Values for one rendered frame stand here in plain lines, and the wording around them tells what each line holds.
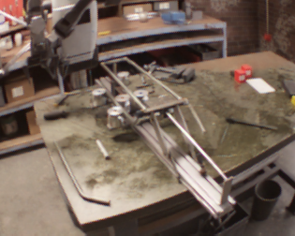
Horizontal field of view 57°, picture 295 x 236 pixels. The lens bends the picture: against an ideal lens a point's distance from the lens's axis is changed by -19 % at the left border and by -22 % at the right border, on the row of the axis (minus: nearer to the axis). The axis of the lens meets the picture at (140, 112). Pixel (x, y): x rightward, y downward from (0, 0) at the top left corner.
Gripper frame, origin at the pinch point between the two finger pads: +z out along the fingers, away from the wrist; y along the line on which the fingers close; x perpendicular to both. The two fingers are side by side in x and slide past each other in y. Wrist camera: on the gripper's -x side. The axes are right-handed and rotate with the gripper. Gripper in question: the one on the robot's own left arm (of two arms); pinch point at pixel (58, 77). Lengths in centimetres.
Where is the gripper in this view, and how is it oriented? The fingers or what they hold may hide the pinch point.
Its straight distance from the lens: 134.2
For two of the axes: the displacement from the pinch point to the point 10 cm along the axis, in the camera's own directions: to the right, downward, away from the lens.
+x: 3.3, -4.8, 8.1
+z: 0.5, 8.7, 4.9
